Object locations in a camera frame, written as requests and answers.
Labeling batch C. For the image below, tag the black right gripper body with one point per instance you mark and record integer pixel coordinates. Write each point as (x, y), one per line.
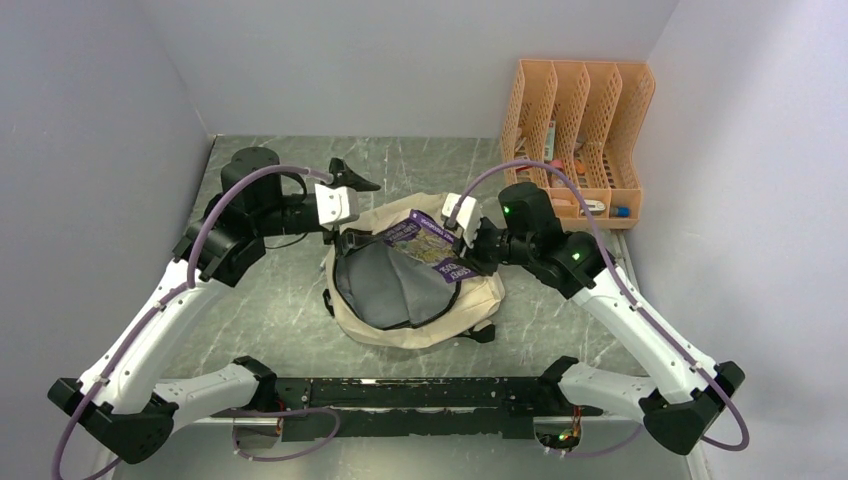
(496, 245)

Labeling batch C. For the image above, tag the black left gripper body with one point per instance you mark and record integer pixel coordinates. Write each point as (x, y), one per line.
(290, 214)

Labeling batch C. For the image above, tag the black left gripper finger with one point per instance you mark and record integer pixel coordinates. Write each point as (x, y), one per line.
(344, 176)
(347, 241)

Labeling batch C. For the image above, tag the beige canvas backpack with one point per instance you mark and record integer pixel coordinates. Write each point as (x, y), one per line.
(381, 297)

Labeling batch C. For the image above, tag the purple illustrated paperback book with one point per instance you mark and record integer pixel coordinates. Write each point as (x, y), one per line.
(420, 238)

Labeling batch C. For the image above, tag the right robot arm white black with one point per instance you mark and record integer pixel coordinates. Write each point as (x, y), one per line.
(683, 390)

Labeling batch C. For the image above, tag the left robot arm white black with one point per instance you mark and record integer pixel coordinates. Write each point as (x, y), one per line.
(122, 400)

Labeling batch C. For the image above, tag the white stapler in organizer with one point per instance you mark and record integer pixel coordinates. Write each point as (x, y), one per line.
(594, 206)

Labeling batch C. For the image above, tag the blue cap item in organizer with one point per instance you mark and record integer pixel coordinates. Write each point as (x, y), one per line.
(619, 212)

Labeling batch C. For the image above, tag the green white packet in organizer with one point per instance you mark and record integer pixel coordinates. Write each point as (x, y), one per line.
(549, 142)

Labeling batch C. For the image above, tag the orange plastic file organizer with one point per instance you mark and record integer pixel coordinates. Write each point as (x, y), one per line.
(599, 109)

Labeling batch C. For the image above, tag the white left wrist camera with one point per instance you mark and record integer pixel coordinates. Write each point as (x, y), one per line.
(336, 205)

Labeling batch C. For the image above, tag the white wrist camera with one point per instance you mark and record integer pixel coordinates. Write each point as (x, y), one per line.
(336, 205)
(468, 218)

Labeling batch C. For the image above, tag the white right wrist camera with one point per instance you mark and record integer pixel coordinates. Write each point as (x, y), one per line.
(468, 218)

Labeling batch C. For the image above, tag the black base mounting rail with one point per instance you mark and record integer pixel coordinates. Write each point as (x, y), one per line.
(510, 407)

